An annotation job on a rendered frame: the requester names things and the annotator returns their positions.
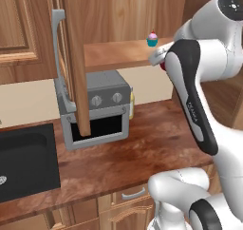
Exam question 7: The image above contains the wooden drawer front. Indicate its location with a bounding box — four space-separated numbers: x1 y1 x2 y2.
111 182 154 207

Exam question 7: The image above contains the closed wooden cabinet door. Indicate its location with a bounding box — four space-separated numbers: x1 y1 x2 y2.
0 0 59 86

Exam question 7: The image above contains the teal cupcake with pink icing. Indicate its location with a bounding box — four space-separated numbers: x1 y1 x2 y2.
145 30 159 48

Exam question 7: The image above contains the wooden base cabinet door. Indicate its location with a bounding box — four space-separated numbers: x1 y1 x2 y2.
98 195 158 230
47 198 100 230

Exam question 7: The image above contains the open wooden wall cabinet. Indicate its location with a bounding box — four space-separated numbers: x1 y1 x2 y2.
77 0 231 74

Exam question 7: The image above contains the grey toaster oven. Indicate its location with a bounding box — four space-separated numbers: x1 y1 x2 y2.
54 69 133 151

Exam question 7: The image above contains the grey drawer handle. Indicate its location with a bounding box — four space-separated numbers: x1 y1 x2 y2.
121 186 148 201

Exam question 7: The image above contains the grey toaster oven knob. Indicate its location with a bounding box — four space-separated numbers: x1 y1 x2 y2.
91 95 103 107
111 92 123 105

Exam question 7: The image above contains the grey cabinet door handle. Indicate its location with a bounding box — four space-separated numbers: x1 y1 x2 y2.
51 9 78 115

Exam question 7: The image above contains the yellow bottle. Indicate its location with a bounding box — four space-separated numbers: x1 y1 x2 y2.
128 86 136 121

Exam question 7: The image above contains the black sink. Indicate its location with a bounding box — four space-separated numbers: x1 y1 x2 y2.
0 123 62 204

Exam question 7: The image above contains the toaster oven glass door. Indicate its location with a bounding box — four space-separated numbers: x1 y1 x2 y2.
60 105 131 151

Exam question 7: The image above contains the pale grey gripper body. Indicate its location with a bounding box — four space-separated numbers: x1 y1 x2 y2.
148 41 175 67

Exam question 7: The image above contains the open wooden cabinet door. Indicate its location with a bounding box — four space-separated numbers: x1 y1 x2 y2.
61 0 92 138

